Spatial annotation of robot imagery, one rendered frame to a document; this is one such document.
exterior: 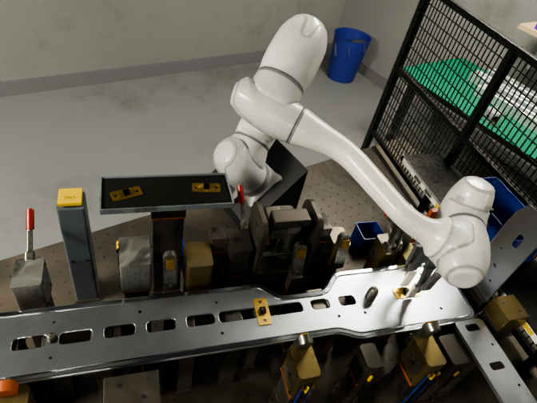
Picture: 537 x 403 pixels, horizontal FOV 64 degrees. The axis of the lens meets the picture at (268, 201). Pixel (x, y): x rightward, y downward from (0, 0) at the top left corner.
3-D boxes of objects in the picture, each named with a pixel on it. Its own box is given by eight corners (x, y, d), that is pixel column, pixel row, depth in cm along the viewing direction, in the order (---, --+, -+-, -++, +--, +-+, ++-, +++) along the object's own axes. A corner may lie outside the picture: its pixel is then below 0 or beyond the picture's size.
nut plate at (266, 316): (272, 324, 116) (273, 321, 116) (259, 325, 115) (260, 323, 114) (265, 297, 122) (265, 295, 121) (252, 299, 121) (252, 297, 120)
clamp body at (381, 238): (350, 311, 161) (383, 250, 137) (340, 289, 168) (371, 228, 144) (366, 309, 163) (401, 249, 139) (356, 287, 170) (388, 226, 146)
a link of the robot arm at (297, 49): (231, 138, 177) (255, 93, 181) (265, 157, 179) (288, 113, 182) (252, 60, 102) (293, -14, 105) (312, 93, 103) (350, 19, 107)
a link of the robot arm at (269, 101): (288, 136, 101) (313, 87, 103) (220, 101, 101) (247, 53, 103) (283, 149, 114) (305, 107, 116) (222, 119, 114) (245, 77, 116)
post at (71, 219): (75, 303, 143) (54, 211, 113) (77, 285, 148) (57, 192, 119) (100, 301, 145) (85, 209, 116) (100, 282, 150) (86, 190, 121)
